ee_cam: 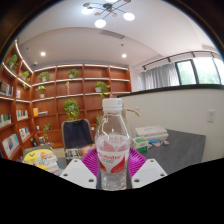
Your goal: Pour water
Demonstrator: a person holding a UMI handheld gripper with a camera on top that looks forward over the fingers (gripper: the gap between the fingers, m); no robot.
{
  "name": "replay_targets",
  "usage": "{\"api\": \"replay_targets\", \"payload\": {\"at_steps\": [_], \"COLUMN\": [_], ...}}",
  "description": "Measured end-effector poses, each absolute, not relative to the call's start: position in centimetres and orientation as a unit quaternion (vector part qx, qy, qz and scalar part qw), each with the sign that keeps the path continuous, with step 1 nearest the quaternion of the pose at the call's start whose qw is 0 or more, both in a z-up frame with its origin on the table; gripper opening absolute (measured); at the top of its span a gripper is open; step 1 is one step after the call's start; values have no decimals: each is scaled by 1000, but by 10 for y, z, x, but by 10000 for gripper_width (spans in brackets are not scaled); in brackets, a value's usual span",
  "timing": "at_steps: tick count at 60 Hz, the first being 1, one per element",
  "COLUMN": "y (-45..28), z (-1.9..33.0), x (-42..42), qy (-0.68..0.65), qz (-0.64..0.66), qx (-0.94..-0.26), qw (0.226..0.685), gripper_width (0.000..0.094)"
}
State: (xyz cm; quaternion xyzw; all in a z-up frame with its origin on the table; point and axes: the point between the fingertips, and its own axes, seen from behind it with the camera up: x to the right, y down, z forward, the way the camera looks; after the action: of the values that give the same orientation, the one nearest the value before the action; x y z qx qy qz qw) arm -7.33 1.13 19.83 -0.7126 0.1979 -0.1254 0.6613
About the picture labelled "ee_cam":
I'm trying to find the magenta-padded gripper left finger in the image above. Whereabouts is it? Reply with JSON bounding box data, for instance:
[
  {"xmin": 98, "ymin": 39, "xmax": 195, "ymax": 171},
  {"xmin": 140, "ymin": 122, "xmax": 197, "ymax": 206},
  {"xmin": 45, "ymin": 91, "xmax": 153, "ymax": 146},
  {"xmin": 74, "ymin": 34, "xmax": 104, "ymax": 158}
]
[{"xmin": 59, "ymin": 147, "xmax": 100, "ymax": 190}]

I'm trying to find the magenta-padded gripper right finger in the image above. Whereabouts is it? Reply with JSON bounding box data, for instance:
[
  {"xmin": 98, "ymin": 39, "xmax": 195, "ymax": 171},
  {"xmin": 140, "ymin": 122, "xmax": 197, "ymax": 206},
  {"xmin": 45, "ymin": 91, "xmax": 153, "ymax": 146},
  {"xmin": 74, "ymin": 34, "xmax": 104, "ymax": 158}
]
[{"xmin": 125, "ymin": 147, "xmax": 168, "ymax": 190}]

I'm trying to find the clear plastic water bottle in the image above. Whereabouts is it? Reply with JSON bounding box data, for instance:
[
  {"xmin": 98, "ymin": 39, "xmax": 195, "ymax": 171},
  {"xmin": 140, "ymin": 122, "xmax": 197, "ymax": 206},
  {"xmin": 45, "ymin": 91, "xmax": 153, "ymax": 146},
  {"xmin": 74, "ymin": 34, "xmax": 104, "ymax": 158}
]
[{"xmin": 94, "ymin": 97, "xmax": 132, "ymax": 192}]

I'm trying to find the magazine with orange disc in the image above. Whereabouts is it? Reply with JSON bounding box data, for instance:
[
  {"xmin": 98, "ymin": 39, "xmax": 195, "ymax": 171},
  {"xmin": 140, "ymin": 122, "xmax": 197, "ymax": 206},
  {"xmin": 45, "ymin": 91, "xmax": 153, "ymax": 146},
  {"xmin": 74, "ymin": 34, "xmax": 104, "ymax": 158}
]
[{"xmin": 64, "ymin": 143, "xmax": 98, "ymax": 160}]

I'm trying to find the small green white box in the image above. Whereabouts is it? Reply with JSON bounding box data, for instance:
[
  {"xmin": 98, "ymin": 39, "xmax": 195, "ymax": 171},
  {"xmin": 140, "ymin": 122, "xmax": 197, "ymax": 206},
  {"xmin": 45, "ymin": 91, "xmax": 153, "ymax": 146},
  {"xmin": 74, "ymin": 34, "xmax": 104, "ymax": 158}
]
[{"xmin": 132, "ymin": 137, "xmax": 150, "ymax": 154}]

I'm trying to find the stack of colourful books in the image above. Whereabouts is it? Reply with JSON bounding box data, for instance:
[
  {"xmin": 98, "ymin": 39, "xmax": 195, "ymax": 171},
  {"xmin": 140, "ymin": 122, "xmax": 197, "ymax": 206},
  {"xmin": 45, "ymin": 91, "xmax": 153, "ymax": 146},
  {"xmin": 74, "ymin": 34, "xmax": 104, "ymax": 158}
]
[{"xmin": 22, "ymin": 144, "xmax": 64, "ymax": 175}]

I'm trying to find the dark office chair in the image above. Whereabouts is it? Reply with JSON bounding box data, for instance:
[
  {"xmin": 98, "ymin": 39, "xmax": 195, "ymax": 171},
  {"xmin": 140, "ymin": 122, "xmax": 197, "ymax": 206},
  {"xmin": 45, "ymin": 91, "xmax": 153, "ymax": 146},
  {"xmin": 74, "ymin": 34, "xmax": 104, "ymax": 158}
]
[{"xmin": 60, "ymin": 118, "xmax": 95, "ymax": 151}]

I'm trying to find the stack of white boxes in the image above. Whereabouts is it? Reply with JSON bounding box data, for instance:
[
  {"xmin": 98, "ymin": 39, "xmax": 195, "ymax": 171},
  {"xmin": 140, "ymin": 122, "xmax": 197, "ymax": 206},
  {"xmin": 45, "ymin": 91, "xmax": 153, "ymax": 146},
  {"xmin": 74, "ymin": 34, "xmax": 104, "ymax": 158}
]
[{"xmin": 134, "ymin": 124, "xmax": 170, "ymax": 142}]

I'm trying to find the wooden artist mannequin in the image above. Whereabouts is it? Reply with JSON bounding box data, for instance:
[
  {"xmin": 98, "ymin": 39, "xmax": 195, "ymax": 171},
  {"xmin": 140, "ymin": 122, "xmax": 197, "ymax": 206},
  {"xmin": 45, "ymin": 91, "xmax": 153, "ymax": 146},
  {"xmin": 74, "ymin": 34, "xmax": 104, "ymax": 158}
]
[{"xmin": 122, "ymin": 106, "xmax": 141, "ymax": 118}]

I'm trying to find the orange wooden shelf unit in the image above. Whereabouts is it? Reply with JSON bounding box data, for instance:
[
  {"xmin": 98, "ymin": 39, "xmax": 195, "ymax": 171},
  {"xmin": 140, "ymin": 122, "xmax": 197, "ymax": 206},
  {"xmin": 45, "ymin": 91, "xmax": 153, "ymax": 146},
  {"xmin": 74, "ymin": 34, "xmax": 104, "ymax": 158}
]
[{"xmin": 0, "ymin": 39, "xmax": 133, "ymax": 161}]

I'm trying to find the grey curtain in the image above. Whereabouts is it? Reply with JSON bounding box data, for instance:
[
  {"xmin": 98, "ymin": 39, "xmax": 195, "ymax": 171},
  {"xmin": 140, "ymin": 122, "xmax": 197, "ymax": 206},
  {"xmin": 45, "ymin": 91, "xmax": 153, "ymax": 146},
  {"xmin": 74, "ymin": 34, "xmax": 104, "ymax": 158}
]
[{"xmin": 143, "ymin": 63, "xmax": 181, "ymax": 90}]

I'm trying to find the black-framed window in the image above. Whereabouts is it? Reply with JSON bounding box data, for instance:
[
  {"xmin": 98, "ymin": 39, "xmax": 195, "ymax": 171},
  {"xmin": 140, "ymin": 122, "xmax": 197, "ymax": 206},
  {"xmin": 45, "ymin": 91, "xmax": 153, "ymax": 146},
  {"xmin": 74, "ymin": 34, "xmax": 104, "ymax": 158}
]
[{"xmin": 175, "ymin": 57, "xmax": 224, "ymax": 86}]

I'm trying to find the black multi-bulb ceiling lamp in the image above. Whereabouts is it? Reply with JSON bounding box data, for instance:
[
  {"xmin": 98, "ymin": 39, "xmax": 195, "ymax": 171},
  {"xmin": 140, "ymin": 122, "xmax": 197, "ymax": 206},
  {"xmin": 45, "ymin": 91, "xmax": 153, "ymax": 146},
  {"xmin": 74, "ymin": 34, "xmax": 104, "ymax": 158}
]
[{"xmin": 81, "ymin": 0, "xmax": 136, "ymax": 29}]

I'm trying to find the white wall socket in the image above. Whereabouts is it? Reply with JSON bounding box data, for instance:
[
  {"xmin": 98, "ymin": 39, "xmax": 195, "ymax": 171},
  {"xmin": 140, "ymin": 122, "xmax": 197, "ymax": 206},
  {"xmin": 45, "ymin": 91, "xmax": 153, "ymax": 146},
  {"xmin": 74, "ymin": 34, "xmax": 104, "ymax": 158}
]
[{"xmin": 206, "ymin": 109, "xmax": 216, "ymax": 123}]

